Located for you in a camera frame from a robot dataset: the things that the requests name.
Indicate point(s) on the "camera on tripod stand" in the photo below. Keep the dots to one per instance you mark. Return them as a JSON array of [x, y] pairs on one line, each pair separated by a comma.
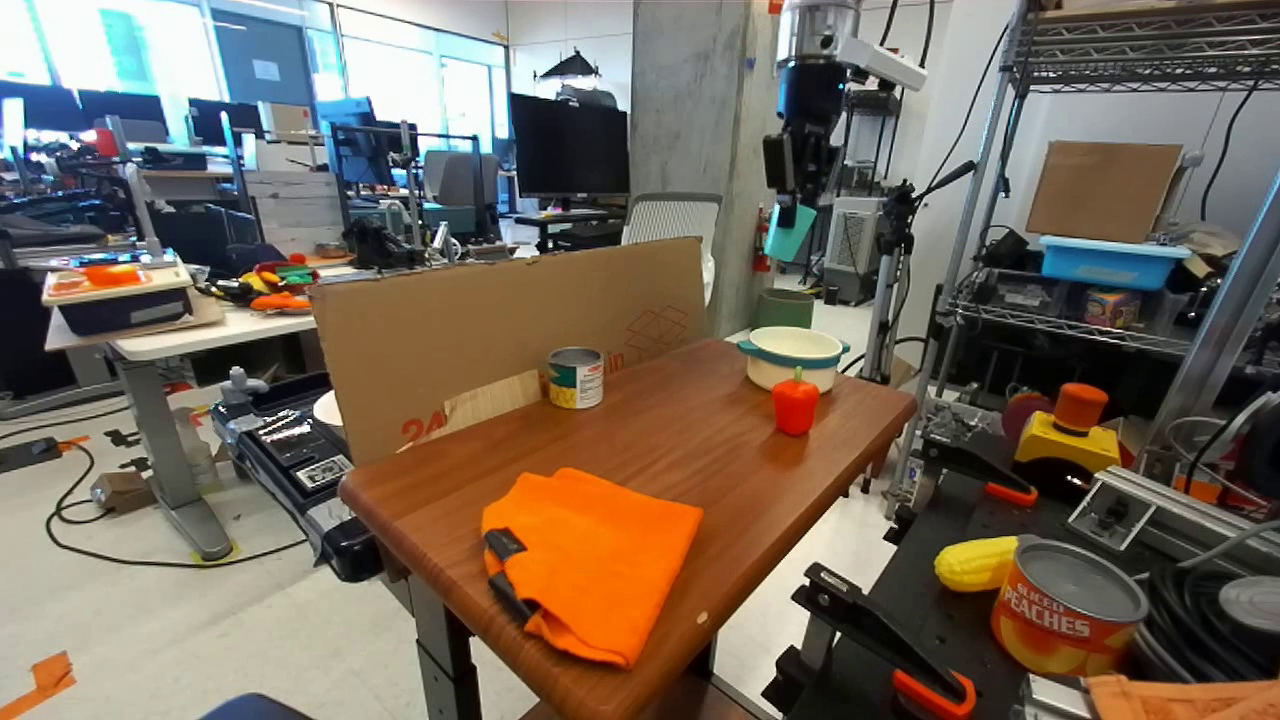
[[893, 253]]

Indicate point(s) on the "brown cardboard sheet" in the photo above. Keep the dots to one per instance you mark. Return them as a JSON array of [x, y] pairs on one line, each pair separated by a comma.
[[407, 344]]

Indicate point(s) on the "white height-adjustable desk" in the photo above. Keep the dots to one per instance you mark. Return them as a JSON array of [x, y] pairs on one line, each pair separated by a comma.
[[141, 367]]

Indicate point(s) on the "red fire extinguisher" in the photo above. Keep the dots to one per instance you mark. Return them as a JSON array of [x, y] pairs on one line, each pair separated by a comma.
[[756, 240]]

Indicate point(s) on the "white yellow tin can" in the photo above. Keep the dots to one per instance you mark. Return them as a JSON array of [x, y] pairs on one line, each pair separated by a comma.
[[575, 376]]

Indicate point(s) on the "yellow toy corn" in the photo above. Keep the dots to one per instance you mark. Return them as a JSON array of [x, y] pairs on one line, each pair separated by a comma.
[[973, 565]]

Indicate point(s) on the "teal cup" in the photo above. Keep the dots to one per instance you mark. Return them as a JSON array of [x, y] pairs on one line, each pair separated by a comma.
[[786, 240]]

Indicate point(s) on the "white pot with teal rim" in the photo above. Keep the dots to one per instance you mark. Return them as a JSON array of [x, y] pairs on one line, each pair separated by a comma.
[[789, 354]]

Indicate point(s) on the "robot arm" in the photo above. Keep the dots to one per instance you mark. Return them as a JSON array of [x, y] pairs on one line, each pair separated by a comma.
[[829, 30]]

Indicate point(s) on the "grey box with orange item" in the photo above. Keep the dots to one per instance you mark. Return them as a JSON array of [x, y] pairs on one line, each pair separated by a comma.
[[118, 298]]

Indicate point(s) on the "metal wire shelf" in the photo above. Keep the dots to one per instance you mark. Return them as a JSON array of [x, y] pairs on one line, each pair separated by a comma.
[[1202, 46]]

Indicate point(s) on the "cardboard panel on shelf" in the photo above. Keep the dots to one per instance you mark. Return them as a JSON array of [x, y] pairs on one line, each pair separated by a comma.
[[1101, 189]]

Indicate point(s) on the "wooden table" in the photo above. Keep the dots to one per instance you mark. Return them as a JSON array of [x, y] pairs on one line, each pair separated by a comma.
[[681, 425]]

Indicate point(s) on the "blue plastic bin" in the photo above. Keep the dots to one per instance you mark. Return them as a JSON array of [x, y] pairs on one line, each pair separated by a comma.
[[1108, 261]]

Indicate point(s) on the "orange toy pepper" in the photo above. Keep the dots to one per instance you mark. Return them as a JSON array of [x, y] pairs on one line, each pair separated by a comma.
[[792, 405]]

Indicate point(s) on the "black monitor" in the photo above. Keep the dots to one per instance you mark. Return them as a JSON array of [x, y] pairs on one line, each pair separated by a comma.
[[564, 151]]

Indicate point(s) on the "black orange clamp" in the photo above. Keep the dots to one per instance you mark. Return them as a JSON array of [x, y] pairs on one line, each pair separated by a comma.
[[843, 611]]

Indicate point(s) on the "orange folded cloth bag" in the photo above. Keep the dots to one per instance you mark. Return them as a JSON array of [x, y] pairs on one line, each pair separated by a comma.
[[584, 562]]

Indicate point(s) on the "orange peaches can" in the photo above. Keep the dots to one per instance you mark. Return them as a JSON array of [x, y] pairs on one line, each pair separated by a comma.
[[1065, 611]]

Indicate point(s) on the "yellow orange emergency button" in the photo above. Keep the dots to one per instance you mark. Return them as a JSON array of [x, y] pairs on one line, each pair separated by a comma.
[[1070, 428]]

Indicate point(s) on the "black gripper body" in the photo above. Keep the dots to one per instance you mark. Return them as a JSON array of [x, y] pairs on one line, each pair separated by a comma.
[[804, 106]]

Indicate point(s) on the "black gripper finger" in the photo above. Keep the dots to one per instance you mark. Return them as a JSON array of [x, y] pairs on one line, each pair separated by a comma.
[[786, 209], [816, 202]]

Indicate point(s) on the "black power unit box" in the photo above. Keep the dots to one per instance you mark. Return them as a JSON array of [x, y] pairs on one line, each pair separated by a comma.
[[280, 446]]

